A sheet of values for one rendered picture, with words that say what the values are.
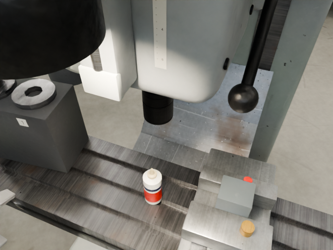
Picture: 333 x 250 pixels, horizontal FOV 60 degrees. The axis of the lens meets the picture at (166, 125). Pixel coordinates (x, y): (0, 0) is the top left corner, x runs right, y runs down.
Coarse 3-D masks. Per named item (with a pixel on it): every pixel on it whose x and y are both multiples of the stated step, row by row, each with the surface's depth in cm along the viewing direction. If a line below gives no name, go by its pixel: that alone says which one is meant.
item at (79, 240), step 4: (76, 240) 68; (80, 240) 68; (84, 240) 68; (76, 244) 67; (80, 244) 67; (84, 244) 67; (88, 244) 67; (92, 244) 67; (72, 248) 66; (76, 248) 66; (80, 248) 66; (84, 248) 66; (88, 248) 66; (92, 248) 66; (96, 248) 66; (100, 248) 66; (104, 248) 66
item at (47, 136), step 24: (0, 96) 62; (24, 96) 61; (48, 96) 61; (72, 96) 66; (0, 120) 62; (24, 120) 59; (48, 120) 59; (72, 120) 68; (0, 144) 69; (24, 144) 66; (48, 144) 64; (72, 144) 70; (48, 168) 72
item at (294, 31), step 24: (288, 0) 61; (312, 0) 60; (288, 24) 65; (312, 24) 63; (240, 48) 73; (264, 48) 70; (288, 48) 68; (312, 48) 67; (288, 72) 73; (288, 96) 77; (264, 120) 86; (264, 144) 92
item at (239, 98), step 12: (276, 0) 28; (264, 12) 28; (264, 24) 28; (264, 36) 28; (252, 48) 28; (252, 60) 28; (252, 72) 28; (240, 84) 28; (252, 84) 28; (228, 96) 28; (240, 96) 27; (252, 96) 27; (240, 108) 28; (252, 108) 28
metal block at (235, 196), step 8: (224, 176) 53; (224, 184) 52; (232, 184) 52; (240, 184) 52; (248, 184) 52; (224, 192) 51; (232, 192) 51; (240, 192) 51; (248, 192) 51; (224, 200) 50; (232, 200) 50; (240, 200) 50; (248, 200) 50; (224, 208) 52; (232, 208) 51; (240, 208) 50; (248, 208) 49
